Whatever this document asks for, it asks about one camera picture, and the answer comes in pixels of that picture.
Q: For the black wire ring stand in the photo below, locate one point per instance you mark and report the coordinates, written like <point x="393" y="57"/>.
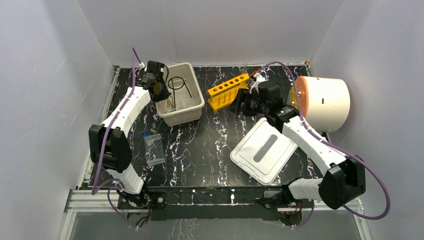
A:
<point x="170" y="83"/>

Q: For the yellow test tube rack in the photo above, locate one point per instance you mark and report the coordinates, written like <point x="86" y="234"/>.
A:
<point x="223" y="94"/>

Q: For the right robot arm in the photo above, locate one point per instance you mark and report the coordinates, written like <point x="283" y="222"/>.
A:
<point x="343" y="177"/>

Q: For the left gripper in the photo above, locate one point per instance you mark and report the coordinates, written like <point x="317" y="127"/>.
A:
<point x="161" y="93"/>

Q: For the clear acrylic tube rack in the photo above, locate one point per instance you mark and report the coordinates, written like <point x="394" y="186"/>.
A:
<point x="154" y="149"/>

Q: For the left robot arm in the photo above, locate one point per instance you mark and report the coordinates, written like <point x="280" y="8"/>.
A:
<point x="108" y="142"/>

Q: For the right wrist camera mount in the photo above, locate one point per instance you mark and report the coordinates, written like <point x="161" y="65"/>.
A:
<point x="257" y="79"/>

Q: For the white cylindrical centrifuge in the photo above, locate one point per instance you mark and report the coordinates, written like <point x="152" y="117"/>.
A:
<point x="325" y="102"/>

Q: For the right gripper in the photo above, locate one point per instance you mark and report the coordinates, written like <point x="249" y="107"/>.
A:
<point x="243" y="95"/>

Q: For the white plastic bin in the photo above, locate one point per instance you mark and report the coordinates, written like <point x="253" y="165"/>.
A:
<point x="187" y="109"/>

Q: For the metal crucible tongs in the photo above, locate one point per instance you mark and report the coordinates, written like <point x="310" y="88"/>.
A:
<point x="170" y="107"/>

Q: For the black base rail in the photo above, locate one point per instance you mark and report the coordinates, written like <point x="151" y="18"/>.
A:
<point x="243" y="202"/>

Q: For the white bin lid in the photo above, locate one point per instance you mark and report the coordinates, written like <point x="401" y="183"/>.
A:
<point x="263" y="152"/>

